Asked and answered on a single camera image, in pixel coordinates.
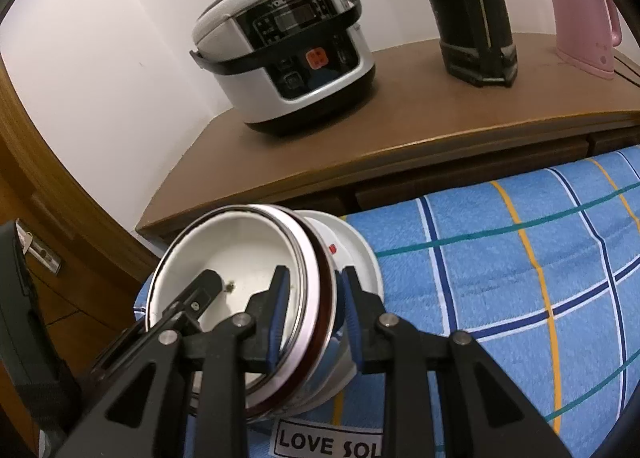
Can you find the white and black rice cooker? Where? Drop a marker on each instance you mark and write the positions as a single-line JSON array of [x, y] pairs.
[[225, 63]]

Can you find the wooden door frame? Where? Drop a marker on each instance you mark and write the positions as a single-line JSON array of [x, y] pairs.
[[30, 138]]

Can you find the white enamel bowl floral print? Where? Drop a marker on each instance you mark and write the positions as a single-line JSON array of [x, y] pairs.
[[235, 248]]

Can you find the red plastic bowl pink inside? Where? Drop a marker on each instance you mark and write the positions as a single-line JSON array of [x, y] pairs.
[[312, 288]]

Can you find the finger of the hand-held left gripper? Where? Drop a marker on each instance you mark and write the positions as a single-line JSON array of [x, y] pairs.
[[197, 298]]

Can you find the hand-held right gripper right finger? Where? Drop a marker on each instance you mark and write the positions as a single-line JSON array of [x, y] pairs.
[[352, 318]]

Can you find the brown wooden sideboard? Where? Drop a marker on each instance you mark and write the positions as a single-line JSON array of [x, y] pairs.
[[450, 113]]

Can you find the brown wooden door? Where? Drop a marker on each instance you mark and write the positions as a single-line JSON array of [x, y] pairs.
[[85, 298]]

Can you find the pink electric kettle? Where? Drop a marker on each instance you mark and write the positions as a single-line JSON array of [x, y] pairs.
[[575, 13]]

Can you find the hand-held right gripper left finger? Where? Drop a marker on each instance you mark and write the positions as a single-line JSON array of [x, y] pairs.
[[277, 318]]

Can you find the white bowl pink floral rim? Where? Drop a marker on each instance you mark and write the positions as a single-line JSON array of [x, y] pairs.
[[360, 268]]

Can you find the black thermos flask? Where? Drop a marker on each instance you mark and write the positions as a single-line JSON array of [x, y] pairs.
[[470, 13]]

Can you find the blue checked tablecloth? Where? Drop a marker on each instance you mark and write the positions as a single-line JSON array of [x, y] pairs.
[[475, 263]]

